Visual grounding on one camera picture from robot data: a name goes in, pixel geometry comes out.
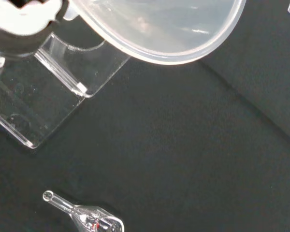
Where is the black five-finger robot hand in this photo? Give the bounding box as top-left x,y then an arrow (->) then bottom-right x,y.
0,0 -> 71,59

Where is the clear acrylic funnel stand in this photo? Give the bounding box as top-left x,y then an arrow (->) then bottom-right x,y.
0,33 -> 131,149

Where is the black bench cloth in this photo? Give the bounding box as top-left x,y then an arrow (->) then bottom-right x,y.
0,0 -> 290,232

